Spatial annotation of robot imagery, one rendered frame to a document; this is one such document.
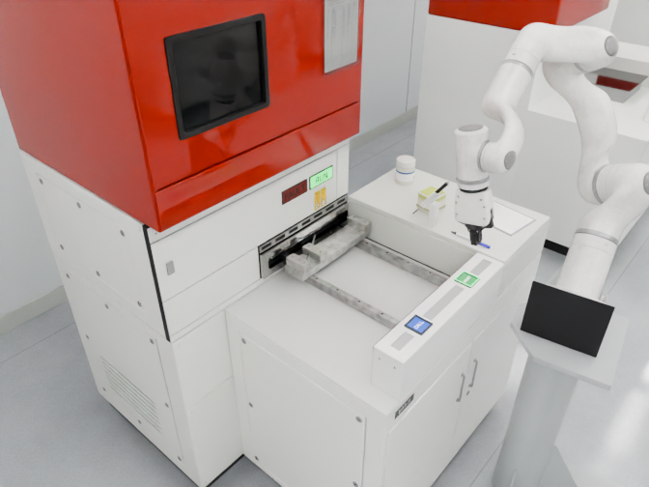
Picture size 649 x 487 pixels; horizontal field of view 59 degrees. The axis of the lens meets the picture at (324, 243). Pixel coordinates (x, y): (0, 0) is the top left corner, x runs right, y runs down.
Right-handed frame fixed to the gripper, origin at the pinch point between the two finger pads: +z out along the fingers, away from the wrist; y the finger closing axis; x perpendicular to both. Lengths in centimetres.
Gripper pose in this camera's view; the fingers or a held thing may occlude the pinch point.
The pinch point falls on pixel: (475, 237)
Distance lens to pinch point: 166.2
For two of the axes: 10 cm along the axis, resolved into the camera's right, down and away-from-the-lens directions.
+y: 7.4, 1.9, -6.4
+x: 6.5, -4.3, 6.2
